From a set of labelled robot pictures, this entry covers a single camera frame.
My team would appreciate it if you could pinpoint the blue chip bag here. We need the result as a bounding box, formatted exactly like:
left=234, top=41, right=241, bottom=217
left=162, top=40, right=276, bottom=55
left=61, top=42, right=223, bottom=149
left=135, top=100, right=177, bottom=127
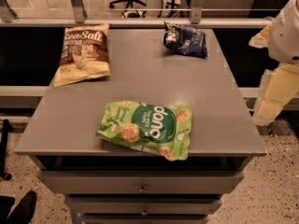
left=163, top=22, right=208, bottom=59

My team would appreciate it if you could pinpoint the black object bottom left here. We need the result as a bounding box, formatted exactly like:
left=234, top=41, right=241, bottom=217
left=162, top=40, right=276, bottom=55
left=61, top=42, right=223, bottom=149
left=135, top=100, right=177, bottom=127
left=0, top=190, right=37, bottom=224

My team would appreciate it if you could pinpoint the grey drawer cabinet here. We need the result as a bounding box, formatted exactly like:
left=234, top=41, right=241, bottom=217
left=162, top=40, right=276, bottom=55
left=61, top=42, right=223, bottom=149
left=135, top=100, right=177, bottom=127
left=16, top=29, right=265, bottom=224

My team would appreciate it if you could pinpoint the metal railing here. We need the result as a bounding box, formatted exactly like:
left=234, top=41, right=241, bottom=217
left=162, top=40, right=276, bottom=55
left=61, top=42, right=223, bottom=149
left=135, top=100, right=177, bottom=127
left=0, top=0, right=279, bottom=28

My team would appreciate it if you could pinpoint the green rice chip bag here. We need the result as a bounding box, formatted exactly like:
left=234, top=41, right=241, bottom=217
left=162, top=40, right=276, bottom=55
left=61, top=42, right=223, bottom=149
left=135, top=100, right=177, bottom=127
left=96, top=101, right=192, bottom=161

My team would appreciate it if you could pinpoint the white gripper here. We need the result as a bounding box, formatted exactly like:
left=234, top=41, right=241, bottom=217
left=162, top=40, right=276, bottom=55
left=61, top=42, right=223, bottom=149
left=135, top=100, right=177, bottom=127
left=249, top=0, right=299, bottom=126

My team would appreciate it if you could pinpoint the brown sea salt chip bag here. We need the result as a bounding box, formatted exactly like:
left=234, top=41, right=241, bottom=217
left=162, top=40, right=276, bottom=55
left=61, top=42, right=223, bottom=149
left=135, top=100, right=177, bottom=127
left=53, top=23, right=111, bottom=87

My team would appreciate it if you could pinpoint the black stand left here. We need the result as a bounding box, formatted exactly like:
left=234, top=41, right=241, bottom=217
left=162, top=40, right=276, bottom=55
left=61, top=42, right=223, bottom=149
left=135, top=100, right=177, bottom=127
left=0, top=119, right=13, bottom=181

